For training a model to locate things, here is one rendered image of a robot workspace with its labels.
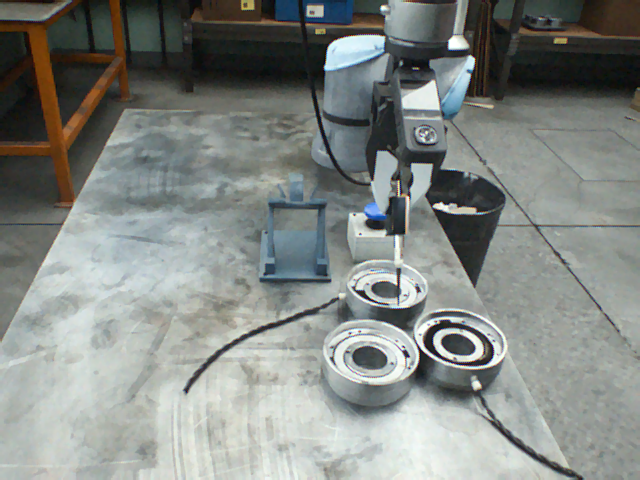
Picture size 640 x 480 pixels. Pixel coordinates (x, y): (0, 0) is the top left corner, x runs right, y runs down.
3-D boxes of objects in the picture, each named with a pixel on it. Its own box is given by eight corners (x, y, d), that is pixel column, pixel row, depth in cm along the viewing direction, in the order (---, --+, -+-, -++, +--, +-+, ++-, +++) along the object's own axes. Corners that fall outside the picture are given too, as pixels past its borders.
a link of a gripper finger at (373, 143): (395, 178, 74) (411, 111, 69) (397, 184, 72) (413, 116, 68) (357, 174, 73) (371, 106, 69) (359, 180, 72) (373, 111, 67)
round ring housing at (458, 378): (397, 337, 73) (402, 311, 71) (476, 330, 75) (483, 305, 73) (427, 400, 65) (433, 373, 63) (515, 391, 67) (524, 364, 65)
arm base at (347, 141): (308, 141, 126) (310, 95, 121) (378, 142, 127) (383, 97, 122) (314, 171, 113) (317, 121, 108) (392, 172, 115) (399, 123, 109)
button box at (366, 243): (400, 262, 88) (405, 234, 85) (353, 263, 87) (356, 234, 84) (389, 234, 95) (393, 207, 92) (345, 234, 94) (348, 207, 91)
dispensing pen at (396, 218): (390, 304, 72) (391, 166, 72) (383, 302, 76) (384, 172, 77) (408, 304, 72) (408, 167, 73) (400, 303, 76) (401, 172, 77)
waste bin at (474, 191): (492, 322, 206) (522, 214, 183) (397, 324, 202) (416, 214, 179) (463, 267, 234) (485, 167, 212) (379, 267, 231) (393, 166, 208)
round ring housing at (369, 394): (332, 417, 62) (335, 389, 60) (312, 349, 71) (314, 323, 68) (427, 406, 64) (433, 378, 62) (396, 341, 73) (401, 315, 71)
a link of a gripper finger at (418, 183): (420, 196, 80) (424, 131, 75) (429, 218, 75) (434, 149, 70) (397, 197, 80) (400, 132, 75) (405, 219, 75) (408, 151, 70)
